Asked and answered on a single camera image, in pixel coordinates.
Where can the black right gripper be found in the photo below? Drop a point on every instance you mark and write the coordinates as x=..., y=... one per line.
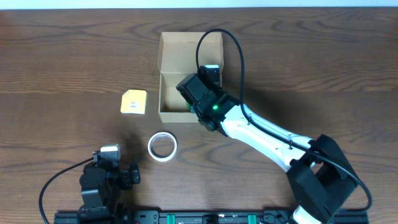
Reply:
x=220, y=93

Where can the clear tape roll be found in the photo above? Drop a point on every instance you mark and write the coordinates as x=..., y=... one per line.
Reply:
x=153, y=139

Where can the open cardboard box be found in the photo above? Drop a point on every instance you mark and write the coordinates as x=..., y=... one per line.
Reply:
x=177, y=57

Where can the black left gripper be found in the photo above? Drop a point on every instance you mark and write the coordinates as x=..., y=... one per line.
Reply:
x=131, y=176

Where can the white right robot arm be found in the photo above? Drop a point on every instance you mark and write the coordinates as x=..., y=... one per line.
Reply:
x=319, y=173

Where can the yellow sticky note pad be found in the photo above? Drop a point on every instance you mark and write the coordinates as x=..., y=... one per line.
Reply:
x=133, y=102

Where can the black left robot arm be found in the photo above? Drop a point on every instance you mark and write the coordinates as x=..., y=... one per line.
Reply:
x=101, y=185

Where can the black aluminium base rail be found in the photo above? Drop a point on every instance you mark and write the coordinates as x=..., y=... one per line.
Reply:
x=155, y=217

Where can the green tape roll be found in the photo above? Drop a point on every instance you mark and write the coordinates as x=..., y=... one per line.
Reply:
x=188, y=105

